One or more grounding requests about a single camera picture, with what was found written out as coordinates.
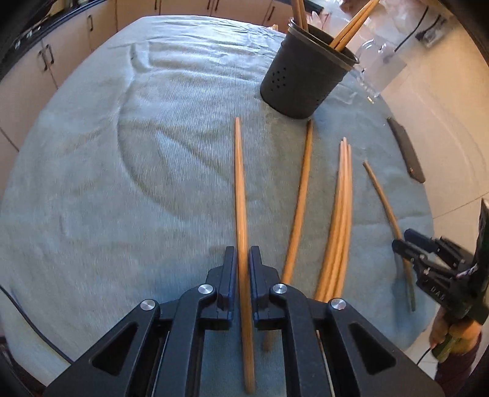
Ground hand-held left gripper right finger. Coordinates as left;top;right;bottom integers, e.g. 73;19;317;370
248;246;444;397

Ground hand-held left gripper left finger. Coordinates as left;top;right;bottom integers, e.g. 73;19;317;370
44;246;239;397

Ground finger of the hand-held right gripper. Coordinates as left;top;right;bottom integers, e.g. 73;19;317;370
392;239;425;267
404;228;441;249

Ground black perforated utensil holder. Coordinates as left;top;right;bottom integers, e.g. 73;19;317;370
260;19;360;120

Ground person's right forearm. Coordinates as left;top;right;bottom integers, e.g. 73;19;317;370
436;340;484;397

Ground person's right hand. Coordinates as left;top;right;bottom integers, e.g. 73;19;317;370
428;308;483;354

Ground black flat device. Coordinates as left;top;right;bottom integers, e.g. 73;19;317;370
387;116;426;184

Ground grey-blue table cloth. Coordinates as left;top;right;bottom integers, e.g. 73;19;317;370
0;15;436;386

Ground clear glass pitcher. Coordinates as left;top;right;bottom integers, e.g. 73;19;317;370
353;38;407;104

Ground pink white plastic bag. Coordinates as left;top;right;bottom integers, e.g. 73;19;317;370
310;0;367;29

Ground beige kitchen base cabinets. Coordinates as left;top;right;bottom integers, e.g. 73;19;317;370
0;0;295;153

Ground black kitchen countertop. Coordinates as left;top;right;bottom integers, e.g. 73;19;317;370
0;0;115;77

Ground black power cable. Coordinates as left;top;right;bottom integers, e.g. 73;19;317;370
393;5;446;54

